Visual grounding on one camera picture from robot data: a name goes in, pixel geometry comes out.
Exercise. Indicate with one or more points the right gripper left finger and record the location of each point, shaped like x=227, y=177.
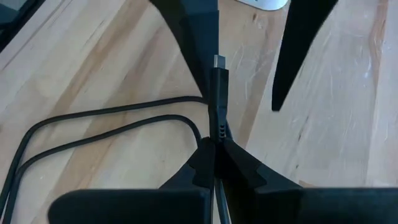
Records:
x=140, y=207

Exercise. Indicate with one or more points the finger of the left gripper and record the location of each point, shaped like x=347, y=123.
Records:
x=199, y=31
x=304, y=37

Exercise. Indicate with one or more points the black aluminium table frame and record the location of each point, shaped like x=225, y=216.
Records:
x=17, y=23

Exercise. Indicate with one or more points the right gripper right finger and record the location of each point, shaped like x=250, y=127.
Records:
x=311, y=207

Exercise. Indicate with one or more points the white charger adapter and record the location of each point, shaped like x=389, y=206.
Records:
x=264, y=3

